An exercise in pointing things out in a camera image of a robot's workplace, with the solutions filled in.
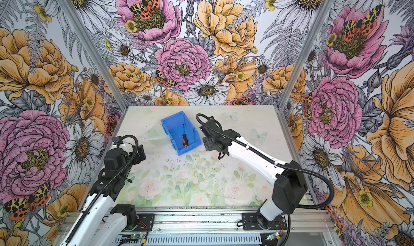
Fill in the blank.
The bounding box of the black orange handled screwdriver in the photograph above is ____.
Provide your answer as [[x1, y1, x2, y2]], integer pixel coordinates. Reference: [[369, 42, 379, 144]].
[[182, 124, 189, 148]]

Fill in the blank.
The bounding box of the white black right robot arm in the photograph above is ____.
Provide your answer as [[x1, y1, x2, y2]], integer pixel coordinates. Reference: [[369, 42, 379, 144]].
[[196, 113, 308, 230]]

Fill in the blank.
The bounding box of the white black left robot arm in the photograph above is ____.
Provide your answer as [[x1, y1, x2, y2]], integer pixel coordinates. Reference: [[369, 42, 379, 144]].
[[61, 135, 144, 246]]

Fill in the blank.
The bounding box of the blue plastic storage bin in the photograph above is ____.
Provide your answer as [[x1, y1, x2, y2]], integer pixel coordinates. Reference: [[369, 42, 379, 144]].
[[161, 111, 202, 155]]

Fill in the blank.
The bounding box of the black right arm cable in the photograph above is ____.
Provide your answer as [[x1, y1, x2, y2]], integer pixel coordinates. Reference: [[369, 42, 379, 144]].
[[195, 113, 335, 210]]

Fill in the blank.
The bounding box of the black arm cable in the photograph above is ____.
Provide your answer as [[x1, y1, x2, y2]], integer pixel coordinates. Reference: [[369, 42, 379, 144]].
[[64, 134, 140, 246], [195, 113, 335, 210]]

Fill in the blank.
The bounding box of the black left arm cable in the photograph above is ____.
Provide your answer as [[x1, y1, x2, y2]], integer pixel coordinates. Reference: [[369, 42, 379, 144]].
[[64, 134, 140, 246]]

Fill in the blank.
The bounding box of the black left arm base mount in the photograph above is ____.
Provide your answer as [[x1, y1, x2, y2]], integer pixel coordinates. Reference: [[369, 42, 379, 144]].
[[133, 213, 155, 232]]

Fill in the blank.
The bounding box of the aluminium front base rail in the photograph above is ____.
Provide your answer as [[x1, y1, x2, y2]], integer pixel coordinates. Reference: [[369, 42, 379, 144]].
[[136, 207, 334, 235]]

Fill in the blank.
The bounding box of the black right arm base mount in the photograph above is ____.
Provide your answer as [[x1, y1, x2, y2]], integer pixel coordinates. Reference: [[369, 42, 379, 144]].
[[237, 212, 287, 231]]

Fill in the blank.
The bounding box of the white slotted cable duct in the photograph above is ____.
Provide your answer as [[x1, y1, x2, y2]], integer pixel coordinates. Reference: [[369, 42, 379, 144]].
[[144, 233, 262, 246]]

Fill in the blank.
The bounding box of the aluminium left rear corner post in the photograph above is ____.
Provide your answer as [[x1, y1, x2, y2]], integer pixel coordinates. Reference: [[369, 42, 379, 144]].
[[57, 0, 128, 113]]

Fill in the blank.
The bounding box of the aluminium corner post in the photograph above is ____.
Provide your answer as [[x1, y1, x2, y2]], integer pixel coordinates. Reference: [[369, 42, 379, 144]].
[[277, 0, 335, 111], [57, 0, 128, 113]]

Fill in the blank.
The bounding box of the aluminium right rear corner post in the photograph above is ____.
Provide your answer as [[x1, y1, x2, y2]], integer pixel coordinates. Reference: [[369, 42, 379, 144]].
[[277, 0, 335, 111]]

